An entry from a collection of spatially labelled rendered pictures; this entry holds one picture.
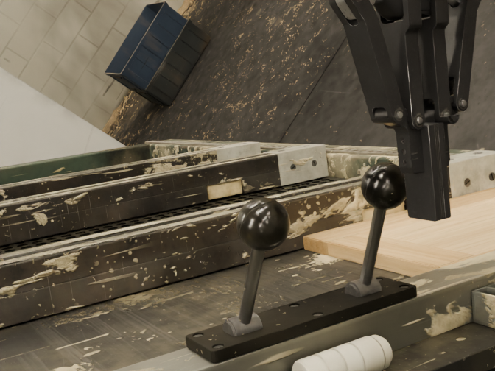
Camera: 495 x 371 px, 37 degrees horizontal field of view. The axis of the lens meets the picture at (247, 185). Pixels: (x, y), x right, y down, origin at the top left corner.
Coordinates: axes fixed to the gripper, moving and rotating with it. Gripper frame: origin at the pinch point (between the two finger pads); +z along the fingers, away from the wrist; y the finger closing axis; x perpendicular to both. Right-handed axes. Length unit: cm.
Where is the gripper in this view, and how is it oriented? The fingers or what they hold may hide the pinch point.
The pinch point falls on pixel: (425, 171)
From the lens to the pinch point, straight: 56.3
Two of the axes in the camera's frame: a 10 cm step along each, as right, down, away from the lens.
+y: 8.6, -1.8, 4.8
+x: -5.0, -0.7, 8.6
